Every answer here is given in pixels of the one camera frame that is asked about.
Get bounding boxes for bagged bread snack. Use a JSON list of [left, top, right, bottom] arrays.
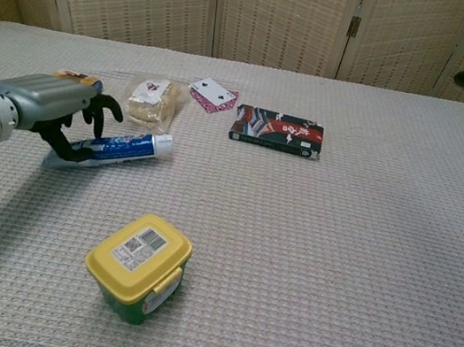
[[121, 72, 191, 134]]

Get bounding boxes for dark box with red label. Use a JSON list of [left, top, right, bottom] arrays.
[[226, 102, 328, 162]]

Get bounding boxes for yellow lidded green container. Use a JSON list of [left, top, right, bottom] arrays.
[[75, 204, 198, 334]]

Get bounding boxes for blue and yellow carton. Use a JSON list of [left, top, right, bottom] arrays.
[[49, 67, 106, 94]]

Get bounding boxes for brass screen hinge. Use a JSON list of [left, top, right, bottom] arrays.
[[345, 14, 361, 39]]

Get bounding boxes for playing card deck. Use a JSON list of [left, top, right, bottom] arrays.
[[184, 73, 243, 120]]

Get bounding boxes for blue white toothpaste tube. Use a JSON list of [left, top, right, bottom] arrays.
[[42, 113, 175, 188]]

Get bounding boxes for white waffle weave tablecloth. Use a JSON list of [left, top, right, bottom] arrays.
[[0, 19, 464, 347]]

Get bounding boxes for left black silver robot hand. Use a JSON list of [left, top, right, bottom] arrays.
[[0, 66, 130, 171]]

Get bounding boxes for woven rattan folding screen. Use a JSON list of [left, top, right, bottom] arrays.
[[0, 0, 464, 112]]

